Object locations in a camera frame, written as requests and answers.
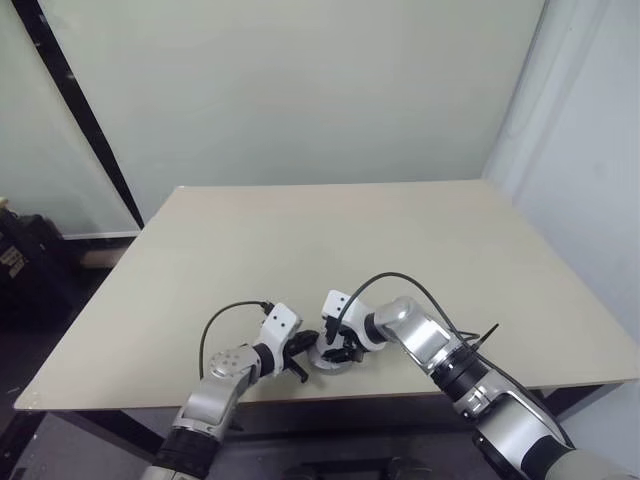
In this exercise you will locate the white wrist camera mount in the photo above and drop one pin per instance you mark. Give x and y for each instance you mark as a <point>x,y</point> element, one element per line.
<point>345,310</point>
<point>280,325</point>

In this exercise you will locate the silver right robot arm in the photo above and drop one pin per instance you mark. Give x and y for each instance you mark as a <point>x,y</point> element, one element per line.
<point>480,390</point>

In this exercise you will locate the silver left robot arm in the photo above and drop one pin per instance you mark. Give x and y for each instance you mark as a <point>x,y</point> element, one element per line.
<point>220,395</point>

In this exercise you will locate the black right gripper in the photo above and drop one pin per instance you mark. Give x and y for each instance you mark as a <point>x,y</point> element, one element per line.
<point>351,345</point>

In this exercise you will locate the small tan cardboard box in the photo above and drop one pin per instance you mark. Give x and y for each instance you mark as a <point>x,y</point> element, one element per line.
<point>102,257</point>

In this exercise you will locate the black table frame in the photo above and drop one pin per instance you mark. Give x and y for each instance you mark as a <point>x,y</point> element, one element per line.
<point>350,430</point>

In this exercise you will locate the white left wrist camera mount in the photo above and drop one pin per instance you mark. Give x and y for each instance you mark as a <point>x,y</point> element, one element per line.
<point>280,325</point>

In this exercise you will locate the small white round object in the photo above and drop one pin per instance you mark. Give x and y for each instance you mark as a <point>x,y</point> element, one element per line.
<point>325,369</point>

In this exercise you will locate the black slanted frame post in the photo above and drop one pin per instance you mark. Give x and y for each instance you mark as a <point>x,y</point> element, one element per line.
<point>80,110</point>

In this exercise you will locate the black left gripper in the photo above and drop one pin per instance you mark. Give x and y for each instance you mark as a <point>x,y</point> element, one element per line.
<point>290,356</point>

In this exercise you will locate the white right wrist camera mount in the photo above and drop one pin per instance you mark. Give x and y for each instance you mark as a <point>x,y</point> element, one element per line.
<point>345,310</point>

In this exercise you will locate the black equipment cases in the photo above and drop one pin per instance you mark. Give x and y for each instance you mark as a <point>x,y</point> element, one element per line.
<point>30,270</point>

